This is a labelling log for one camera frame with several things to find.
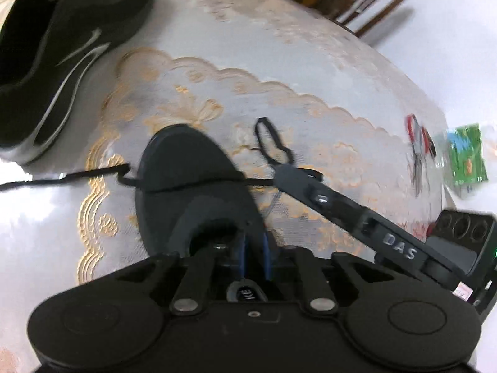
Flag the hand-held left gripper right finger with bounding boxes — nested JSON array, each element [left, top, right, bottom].
[[258, 233, 418, 315]]

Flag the black sneaker with lace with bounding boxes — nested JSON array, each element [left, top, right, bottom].
[[134, 123, 282, 304]]

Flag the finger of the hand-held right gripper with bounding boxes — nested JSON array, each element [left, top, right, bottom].
[[273, 162, 375, 243]]

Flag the black shoelace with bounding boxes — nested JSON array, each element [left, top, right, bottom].
[[0, 117, 324, 196]]

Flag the floral lace tablecloth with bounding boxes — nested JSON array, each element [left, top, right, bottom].
[[0, 0, 457, 373]]

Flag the black sneaker with silver sole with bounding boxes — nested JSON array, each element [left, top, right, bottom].
[[0, 0, 157, 164]]

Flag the green printed plastic bag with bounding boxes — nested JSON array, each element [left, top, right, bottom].
[[435, 123, 490, 200]]

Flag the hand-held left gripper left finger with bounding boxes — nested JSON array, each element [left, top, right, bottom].
[[116, 235, 250, 315]]

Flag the red-handled scissors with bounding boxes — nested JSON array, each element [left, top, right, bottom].
[[404, 113, 438, 200]]

